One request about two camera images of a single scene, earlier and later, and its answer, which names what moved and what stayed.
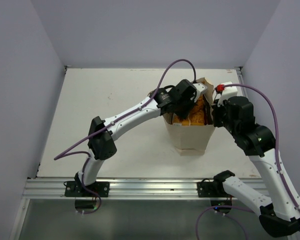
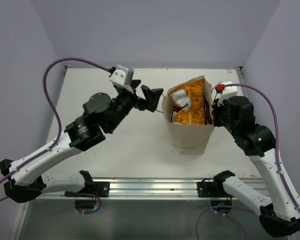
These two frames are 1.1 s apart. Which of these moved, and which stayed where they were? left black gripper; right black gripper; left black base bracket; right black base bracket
Moved: left black gripper
Stayed: right black gripper; right black base bracket; left black base bracket
